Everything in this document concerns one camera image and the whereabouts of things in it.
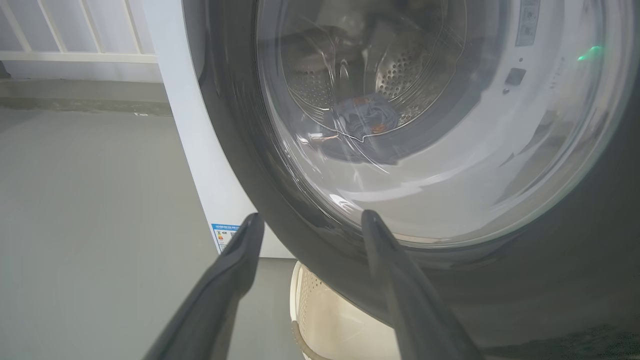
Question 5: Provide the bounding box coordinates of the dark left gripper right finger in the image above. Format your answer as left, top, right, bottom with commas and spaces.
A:
361, 210, 484, 360

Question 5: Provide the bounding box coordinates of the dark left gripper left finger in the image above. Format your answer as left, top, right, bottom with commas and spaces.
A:
142, 212, 265, 360

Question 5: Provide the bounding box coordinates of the black round washer door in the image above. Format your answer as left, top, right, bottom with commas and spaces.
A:
182, 0, 640, 360

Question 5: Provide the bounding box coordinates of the blue bear print garment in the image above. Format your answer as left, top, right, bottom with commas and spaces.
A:
324, 94, 401, 151

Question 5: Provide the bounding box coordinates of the white washing machine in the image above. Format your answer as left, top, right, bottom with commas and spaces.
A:
142, 0, 640, 260

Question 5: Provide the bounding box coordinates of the blue energy label sticker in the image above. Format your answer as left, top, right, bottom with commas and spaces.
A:
211, 223, 242, 254

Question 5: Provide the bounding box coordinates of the cream perforated laundry basket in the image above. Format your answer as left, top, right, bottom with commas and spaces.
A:
290, 260, 402, 360

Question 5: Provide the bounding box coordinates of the white railing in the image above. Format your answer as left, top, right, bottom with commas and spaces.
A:
0, 0, 159, 64

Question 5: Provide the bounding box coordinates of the grey warning label sticker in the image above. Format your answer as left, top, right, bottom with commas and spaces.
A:
515, 0, 542, 47

